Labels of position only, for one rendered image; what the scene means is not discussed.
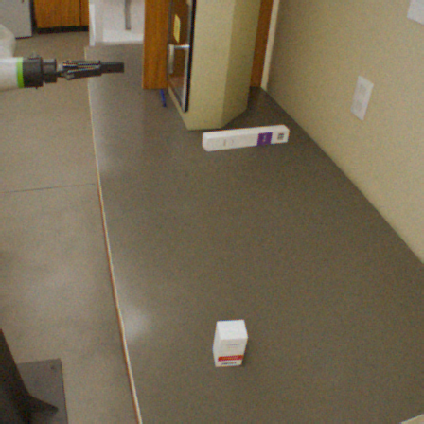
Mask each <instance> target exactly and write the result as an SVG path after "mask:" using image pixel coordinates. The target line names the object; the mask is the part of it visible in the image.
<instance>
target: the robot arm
mask: <svg viewBox="0 0 424 424"><path fill-rule="evenodd" d="M16 46H17V45H16V39H15V37H14V35H13V34H12V33H11V32H10V31H9V30H8V29H6V27H5V26H3V25H1V24H0V93H3V92H5V91H8V90H14V89H20V88H33V87H35V88H36V89H38V87H43V86H44V82H45V84H52V83H56V82H57V79H58V78H66V80H67V81H70V80H74V79H84V78H92V77H95V76H100V77H101V76H102V74H118V73H123V72H124V71H125V69H124V62H123V61H122V62H100V60H98V61H93V60H89V61H82V60H67V62H59V63H57V60H56V58H52V59H47V58H44V60H43V59H42V56H39V55H36V54H35V51H34V50H33V51H32V55H30V56H29V57H23V58H16V57H14V55H15V48H16ZM75 68H76V70H75Z"/></svg>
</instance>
